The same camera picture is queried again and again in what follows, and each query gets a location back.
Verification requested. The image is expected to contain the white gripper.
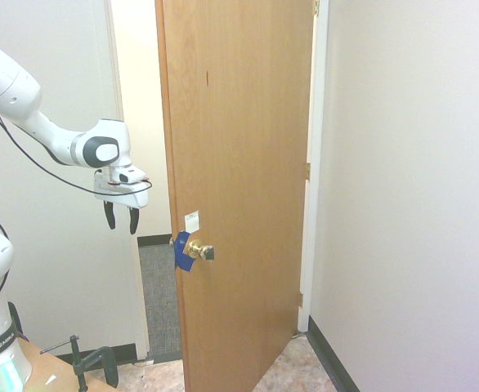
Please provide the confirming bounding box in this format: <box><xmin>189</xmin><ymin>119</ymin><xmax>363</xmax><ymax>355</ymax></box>
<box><xmin>93</xmin><ymin>170</ymin><xmax>150</xmax><ymax>235</ymax></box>

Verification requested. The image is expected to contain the brown wooden door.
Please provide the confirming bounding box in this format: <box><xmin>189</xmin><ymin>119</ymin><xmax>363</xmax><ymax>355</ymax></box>
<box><xmin>154</xmin><ymin>0</ymin><xmax>319</xmax><ymax>392</ymax></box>

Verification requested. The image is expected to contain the blue painter tape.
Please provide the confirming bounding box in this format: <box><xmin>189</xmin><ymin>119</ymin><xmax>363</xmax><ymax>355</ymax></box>
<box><xmin>172</xmin><ymin>230</ymin><xmax>195</xmax><ymax>273</ymax></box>

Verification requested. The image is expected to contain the black C-clamp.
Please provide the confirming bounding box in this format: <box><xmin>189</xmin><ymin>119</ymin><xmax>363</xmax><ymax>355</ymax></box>
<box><xmin>40</xmin><ymin>335</ymin><xmax>119</xmax><ymax>392</ymax></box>

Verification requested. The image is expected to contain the wooden robot table board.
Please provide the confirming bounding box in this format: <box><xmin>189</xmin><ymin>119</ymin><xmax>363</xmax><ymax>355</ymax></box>
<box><xmin>16</xmin><ymin>338</ymin><xmax>120</xmax><ymax>392</ymax></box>

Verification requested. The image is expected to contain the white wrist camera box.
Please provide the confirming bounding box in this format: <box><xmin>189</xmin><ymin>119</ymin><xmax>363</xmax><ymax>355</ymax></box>
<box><xmin>111</xmin><ymin>165</ymin><xmax>148</xmax><ymax>187</ymax></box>

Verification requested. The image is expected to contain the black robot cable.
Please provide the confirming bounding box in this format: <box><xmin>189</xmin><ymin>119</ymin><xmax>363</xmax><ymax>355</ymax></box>
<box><xmin>0</xmin><ymin>75</ymin><xmax>154</xmax><ymax>319</ymax></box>

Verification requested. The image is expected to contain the white door frame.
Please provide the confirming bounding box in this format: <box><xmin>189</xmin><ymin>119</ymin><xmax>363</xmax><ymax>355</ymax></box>
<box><xmin>103</xmin><ymin>0</ymin><xmax>330</xmax><ymax>363</ymax></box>

